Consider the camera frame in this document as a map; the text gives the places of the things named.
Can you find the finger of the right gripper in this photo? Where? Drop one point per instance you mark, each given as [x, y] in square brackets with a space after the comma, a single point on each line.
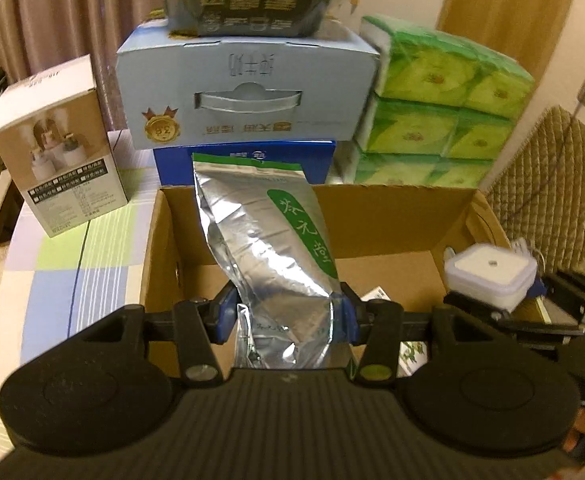
[502, 320]

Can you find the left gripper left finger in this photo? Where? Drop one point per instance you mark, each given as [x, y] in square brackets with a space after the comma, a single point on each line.
[199, 323]

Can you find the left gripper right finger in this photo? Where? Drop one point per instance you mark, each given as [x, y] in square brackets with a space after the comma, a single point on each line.
[377, 325]

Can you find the white square plug box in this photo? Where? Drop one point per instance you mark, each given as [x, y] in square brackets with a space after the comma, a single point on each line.
[493, 275]

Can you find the silver green foil pouch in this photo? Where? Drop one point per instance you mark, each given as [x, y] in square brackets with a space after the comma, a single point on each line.
[265, 229]

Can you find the long white medicine box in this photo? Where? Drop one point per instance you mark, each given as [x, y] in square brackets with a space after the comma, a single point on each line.
[412, 354]

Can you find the brown cardboard box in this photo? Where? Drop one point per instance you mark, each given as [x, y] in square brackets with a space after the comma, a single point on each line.
[394, 237]

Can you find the beige quilted chair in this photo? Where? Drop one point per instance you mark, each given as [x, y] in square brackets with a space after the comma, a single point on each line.
[540, 195]

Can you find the checked tablecloth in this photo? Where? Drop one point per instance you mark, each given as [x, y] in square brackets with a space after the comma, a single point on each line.
[53, 287]

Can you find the green tissue pack stack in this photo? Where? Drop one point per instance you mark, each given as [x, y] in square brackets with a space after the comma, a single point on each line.
[441, 109]

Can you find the light blue milk carton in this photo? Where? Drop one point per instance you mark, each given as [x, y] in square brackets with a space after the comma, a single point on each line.
[182, 91]

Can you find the white humidifier product box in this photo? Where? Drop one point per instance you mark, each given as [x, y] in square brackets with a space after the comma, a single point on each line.
[55, 147]

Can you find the brown curtain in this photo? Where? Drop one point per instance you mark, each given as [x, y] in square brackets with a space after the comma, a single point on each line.
[39, 34]

